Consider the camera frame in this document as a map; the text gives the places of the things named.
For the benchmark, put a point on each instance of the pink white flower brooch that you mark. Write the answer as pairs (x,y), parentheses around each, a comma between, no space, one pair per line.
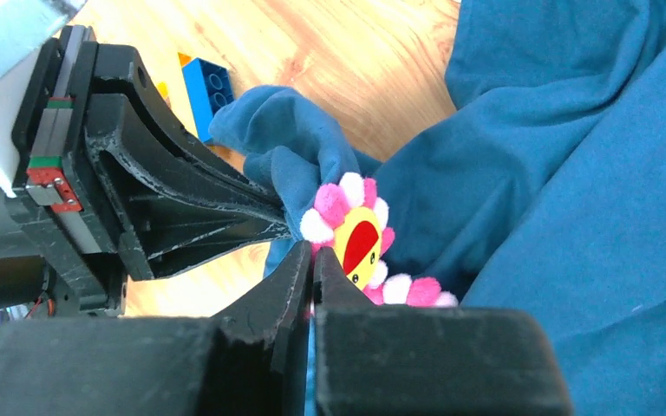
(353,220)

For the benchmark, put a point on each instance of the blue toy brick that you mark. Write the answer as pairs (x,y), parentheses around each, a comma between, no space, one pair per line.
(208,88)

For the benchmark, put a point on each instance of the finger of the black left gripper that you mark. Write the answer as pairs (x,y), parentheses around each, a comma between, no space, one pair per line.
(164,236)

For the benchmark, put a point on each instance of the blue garment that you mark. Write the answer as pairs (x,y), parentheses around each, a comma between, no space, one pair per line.
(545,191)

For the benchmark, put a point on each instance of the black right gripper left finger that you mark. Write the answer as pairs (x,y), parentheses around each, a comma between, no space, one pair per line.
(248,359)

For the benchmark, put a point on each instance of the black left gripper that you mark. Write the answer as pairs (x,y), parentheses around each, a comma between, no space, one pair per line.
(58,234)

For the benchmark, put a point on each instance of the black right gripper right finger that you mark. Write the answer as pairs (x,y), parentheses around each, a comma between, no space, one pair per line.
(400,360)

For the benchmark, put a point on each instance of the yellow plastic frame toy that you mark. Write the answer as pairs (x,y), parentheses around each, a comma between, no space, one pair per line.
(165,87)

